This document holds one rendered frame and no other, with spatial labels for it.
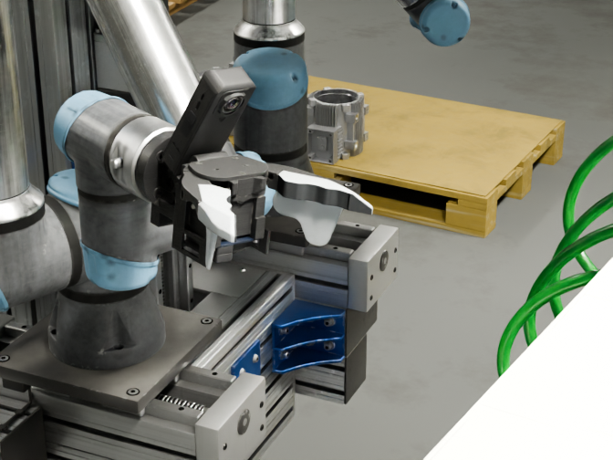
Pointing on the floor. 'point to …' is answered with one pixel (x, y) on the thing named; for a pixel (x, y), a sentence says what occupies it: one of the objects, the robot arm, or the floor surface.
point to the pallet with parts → (427, 150)
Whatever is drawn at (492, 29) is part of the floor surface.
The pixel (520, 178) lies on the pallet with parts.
